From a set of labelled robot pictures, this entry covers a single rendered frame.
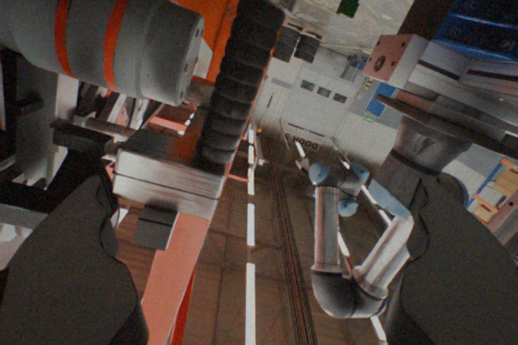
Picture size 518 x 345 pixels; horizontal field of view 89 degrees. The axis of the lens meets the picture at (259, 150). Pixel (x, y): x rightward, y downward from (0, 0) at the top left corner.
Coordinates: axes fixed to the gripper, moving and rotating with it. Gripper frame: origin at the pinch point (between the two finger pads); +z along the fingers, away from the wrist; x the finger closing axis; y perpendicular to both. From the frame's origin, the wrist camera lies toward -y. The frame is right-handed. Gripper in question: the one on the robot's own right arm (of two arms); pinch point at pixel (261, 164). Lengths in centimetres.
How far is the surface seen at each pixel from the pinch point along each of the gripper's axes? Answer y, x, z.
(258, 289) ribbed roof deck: 785, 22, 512
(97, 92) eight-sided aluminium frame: 10, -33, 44
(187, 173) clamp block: 6.0, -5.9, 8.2
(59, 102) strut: 5.6, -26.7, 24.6
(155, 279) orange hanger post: 93, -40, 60
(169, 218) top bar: 9.9, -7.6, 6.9
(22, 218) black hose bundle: 8.1, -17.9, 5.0
